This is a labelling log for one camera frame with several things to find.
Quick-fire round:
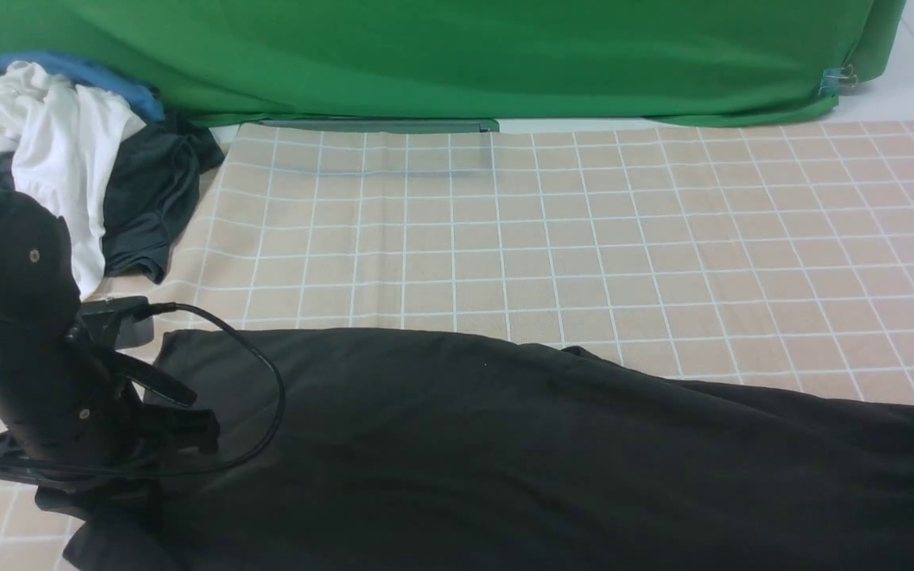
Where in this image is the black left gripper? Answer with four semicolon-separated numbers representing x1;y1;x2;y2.
0;321;219;516

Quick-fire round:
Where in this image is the dark gray long-sleeve shirt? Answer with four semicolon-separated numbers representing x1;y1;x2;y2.
63;328;914;570

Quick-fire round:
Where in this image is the blue crumpled garment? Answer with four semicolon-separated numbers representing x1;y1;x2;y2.
0;52;167;191

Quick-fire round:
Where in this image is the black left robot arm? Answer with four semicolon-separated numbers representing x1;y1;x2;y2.
0;190;219;519

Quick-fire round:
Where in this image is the beige checkered tablecloth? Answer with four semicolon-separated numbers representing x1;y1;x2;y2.
0;121;914;570

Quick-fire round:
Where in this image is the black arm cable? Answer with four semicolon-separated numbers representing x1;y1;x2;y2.
0;301;286;481

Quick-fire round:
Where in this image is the green backdrop cloth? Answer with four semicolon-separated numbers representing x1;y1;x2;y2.
0;1;904;128

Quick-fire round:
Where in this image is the blue binder clip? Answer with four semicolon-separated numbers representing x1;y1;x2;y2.
816;64;859;98

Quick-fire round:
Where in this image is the dark gray crumpled garment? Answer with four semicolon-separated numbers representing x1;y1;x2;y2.
0;118;224;297

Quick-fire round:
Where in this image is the white crumpled shirt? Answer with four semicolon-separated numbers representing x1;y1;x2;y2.
0;62;145;299

